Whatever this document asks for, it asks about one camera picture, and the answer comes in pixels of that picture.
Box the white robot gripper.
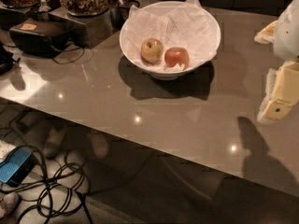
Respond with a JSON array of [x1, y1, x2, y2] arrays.
[[254, 0, 299, 124]]

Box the red apple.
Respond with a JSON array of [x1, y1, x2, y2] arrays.
[[164, 47, 190, 69]]

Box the white ceramic bowl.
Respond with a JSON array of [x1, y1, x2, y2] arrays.
[[119, 0, 221, 81]]

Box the yellow-green apple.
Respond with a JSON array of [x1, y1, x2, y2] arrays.
[[141, 37, 164, 63]]

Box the white paper liner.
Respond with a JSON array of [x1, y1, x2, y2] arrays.
[[123, 0, 219, 74]]

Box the black cup with scoop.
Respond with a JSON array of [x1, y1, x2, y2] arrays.
[[108, 0, 140, 30]]

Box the metal stand box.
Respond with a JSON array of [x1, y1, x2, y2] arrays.
[[50, 7, 121, 49]]

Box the black device with label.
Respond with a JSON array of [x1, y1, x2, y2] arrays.
[[9, 19, 69, 58]]

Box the metal scoop with cup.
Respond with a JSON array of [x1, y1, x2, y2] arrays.
[[30, 0, 51, 21]]

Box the black object left edge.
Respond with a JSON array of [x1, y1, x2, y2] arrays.
[[0, 42, 13, 76]]

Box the blue foot pedal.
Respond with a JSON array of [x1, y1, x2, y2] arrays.
[[0, 147, 37, 188]]

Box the black table cable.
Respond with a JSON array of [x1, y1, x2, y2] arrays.
[[50, 44, 86, 65]]

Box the black floor cables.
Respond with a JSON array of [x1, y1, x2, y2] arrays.
[[0, 145, 94, 224]]

